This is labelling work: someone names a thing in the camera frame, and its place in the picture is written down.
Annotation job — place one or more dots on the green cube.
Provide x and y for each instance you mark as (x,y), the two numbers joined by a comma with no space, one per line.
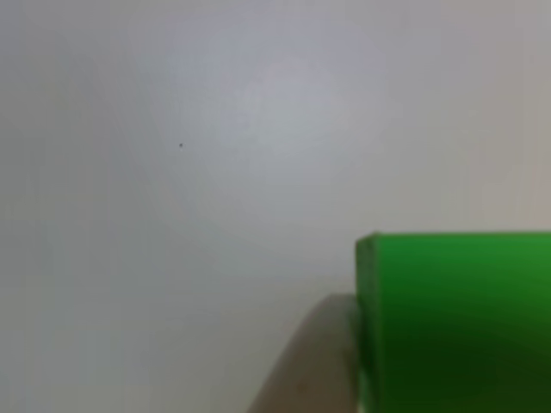
(452,322)

